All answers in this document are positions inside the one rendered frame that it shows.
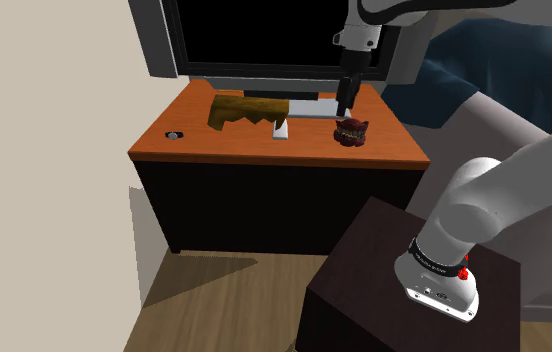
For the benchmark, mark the brown jagged figure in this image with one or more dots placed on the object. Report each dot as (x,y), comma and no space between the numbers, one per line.
(246,108)

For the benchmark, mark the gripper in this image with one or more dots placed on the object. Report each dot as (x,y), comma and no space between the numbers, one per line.
(355,62)

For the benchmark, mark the grey bed with blue blanket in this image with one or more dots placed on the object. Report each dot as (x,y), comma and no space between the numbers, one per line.
(500,73)

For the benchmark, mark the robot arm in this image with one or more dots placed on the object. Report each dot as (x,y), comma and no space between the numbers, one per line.
(456,214)

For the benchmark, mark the small round black grey object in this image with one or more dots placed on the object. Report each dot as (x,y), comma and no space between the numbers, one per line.
(173,135)

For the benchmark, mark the orange top black cabinet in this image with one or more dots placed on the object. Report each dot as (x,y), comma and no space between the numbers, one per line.
(237,146)

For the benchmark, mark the small white block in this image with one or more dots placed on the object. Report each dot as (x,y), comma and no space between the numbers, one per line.
(281,132)

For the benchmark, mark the black television with grey frame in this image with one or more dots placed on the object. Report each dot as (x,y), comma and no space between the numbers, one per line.
(256,29)

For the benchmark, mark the dark red denture model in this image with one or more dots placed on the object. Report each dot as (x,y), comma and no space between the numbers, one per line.
(350,132)

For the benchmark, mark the dark robot stand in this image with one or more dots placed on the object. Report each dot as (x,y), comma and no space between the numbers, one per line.
(359,273)

